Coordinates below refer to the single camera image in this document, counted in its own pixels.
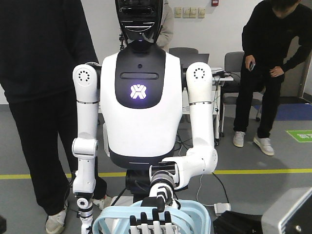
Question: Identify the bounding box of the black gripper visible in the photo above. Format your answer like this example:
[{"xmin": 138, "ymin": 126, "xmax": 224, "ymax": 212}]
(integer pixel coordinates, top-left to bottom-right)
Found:
[{"xmin": 213, "ymin": 211, "xmax": 263, "ymax": 234}]

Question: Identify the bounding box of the light blue shopping basket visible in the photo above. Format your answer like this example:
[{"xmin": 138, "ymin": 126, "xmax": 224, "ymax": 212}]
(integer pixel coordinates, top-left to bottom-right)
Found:
[{"xmin": 92, "ymin": 200, "xmax": 211, "ymax": 234}]

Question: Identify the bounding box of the white humanoid robot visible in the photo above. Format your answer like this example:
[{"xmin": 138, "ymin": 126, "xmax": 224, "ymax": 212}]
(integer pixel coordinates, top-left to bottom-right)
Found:
[{"xmin": 72, "ymin": 0, "xmax": 217, "ymax": 234}]

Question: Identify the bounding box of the person in black right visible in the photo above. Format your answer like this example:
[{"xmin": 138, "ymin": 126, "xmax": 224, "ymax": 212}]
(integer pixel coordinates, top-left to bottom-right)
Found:
[{"xmin": 233, "ymin": 0, "xmax": 312, "ymax": 156}]

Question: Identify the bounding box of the person in dark clothes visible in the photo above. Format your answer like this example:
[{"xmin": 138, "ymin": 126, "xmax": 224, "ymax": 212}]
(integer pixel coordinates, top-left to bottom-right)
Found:
[{"xmin": 0, "ymin": 0, "xmax": 97, "ymax": 234}]

